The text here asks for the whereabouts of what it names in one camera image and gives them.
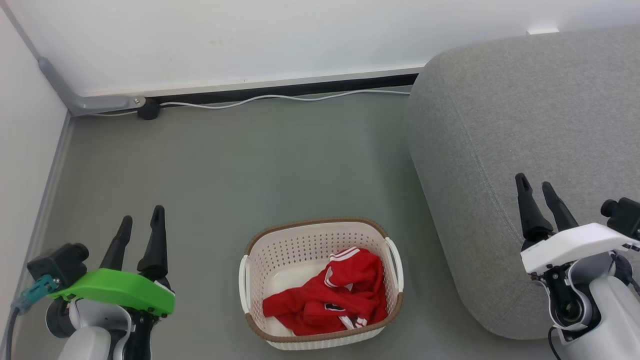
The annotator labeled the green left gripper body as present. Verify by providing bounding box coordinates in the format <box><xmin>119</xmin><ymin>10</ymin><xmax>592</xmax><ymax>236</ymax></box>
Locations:
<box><xmin>47</xmin><ymin>268</ymin><xmax>176</xmax><ymax>318</ymax></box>

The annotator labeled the cream perforated laundry basket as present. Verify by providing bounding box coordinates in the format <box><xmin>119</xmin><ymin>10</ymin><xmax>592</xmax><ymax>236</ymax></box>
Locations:
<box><xmin>238</xmin><ymin>217</ymin><xmax>405</xmax><ymax>351</ymax></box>

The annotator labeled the white floor cable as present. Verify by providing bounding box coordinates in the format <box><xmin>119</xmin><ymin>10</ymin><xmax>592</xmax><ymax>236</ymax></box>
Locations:
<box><xmin>92</xmin><ymin>89</ymin><xmax>411</xmax><ymax>117</ymax></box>

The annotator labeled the grey fabric sofa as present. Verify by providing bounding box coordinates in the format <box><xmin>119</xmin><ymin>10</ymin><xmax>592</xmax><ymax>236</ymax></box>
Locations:
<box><xmin>405</xmin><ymin>25</ymin><xmax>640</xmax><ymax>341</ymax></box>

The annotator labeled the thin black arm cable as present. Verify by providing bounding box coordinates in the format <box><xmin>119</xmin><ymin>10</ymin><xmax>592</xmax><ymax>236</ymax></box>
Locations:
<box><xmin>0</xmin><ymin>305</ymin><xmax>21</xmax><ymax>360</ymax></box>
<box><xmin>547</xmin><ymin>326</ymin><xmax>563</xmax><ymax>360</ymax></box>

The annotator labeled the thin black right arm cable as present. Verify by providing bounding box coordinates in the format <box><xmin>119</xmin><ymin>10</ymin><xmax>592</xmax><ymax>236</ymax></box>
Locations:
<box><xmin>547</xmin><ymin>326</ymin><xmax>563</xmax><ymax>360</ymax></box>

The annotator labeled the black round floor stopper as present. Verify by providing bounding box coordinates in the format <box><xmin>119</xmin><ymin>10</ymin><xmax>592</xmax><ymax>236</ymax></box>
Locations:
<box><xmin>137</xmin><ymin>100</ymin><xmax>162</xmax><ymax>121</ymax></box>

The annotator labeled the red garment with white stripes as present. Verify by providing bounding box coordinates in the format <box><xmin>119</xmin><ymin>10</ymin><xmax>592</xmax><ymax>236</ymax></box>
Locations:
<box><xmin>320</xmin><ymin>246</ymin><xmax>388</xmax><ymax>331</ymax></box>

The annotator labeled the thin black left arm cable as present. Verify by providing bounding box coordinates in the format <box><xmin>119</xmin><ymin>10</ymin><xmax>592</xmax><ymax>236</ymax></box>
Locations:
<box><xmin>0</xmin><ymin>305</ymin><xmax>21</xmax><ymax>360</ymax></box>

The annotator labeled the teal left camera connector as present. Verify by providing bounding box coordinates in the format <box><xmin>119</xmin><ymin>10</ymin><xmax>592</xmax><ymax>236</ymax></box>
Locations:
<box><xmin>12</xmin><ymin>274</ymin><xmax>60</xmax><ymax>313</ymax></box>

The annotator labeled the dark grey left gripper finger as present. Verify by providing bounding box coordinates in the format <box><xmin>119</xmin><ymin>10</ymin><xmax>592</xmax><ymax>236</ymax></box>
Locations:
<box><xmin>100</xmin><ymin>216</ymin><xmax>134</xmax><ymax>271</ymax></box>
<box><xmin>137</xmin><ymin>205</ymin><xmax>169</xmax><ymax>282</ymax></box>

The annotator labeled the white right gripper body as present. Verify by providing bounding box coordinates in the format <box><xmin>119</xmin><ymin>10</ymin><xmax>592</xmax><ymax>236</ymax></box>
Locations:
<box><xmin>520</xmin><ymin>222</ymin><xmax>640</xmax><ymax>276</ymax></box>

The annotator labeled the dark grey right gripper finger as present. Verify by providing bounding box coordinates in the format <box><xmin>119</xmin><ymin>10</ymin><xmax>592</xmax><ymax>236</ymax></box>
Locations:
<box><xmin>515</xmin><ymin>173</ymin><xmax>555</xmax><ymax>244</ymax></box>
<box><xmin>541</xmin><ymin>181</ymin><xmax>580</xmax><ymax>232</ymax></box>

